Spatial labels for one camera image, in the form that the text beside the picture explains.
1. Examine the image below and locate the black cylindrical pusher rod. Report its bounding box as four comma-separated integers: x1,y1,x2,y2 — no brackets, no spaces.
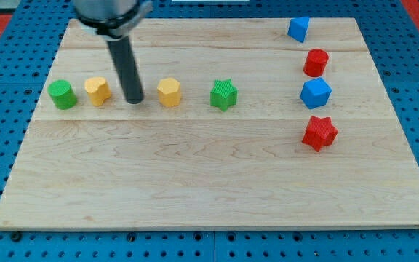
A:
107,36,144,104

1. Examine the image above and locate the light wooden board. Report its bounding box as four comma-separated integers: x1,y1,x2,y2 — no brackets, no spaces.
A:
0,18,419,231

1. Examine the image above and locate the yellow heart block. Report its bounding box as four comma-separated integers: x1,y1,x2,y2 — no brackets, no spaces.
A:
84,76,111,106

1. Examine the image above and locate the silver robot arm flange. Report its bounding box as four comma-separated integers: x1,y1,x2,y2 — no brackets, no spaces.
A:
73,0,153,39

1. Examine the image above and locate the blue cube block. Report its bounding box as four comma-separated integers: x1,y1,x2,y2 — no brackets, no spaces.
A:
300,77,332,109

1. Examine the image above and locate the green star block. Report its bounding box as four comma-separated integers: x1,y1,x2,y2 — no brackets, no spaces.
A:
210,79,238,111

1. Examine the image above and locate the blue triangle block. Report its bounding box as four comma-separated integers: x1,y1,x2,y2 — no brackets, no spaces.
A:
287,17,310,43

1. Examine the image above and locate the green cylinder block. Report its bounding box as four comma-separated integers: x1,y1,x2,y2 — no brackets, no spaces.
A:
47,79,77,110

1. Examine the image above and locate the red cylinder block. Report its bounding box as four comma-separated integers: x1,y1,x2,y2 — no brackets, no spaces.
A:
303,49,330,77

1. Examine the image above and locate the yellow hexagon block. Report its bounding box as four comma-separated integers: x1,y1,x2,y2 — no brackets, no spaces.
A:
157,77,182,108

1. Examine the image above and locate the red star block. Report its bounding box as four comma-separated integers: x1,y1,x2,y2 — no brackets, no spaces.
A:
302,116,338,152

